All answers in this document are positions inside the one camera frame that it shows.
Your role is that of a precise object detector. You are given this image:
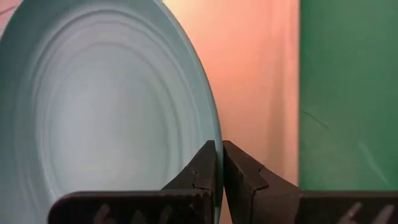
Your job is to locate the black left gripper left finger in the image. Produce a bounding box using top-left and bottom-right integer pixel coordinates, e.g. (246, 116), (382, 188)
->
(48, 139), (218, 224)

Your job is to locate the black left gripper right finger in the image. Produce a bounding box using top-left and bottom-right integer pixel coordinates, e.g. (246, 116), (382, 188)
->
(222, 140), (398, 224)

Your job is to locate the light blue round plate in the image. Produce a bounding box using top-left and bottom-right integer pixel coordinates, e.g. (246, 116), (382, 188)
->
(0, 0), (224, 224)

